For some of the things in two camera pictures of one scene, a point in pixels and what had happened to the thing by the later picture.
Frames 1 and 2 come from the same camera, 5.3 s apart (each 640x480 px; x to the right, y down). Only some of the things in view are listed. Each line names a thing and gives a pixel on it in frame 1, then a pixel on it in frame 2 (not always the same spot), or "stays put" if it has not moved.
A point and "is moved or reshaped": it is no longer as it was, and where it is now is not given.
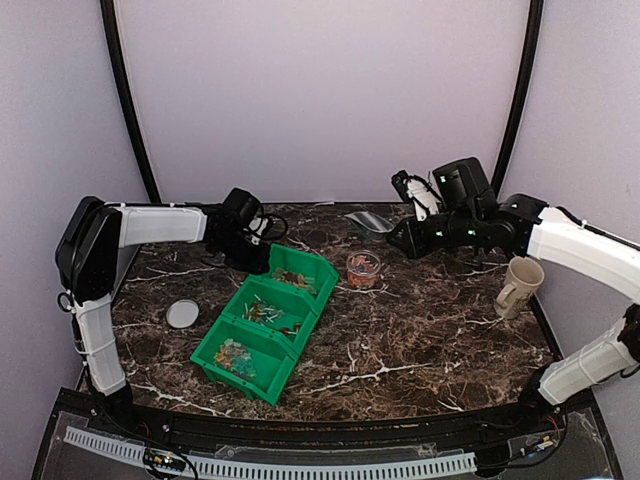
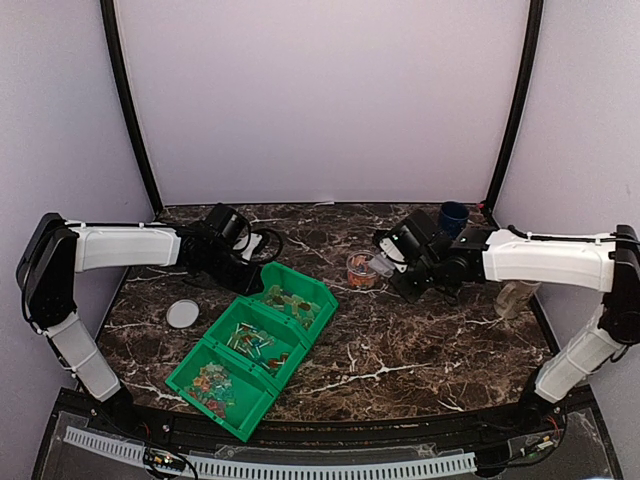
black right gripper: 413,246 to 410,293
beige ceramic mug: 522,277 stays put
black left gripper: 258,264 to 245,285
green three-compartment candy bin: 265,322 is moved or reshaped
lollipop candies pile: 260,312 to 249,339
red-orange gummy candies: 236,358 to 213,387
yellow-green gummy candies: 296,279 to 304,310
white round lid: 182,313 stays put
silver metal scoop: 370,225 to 382,264
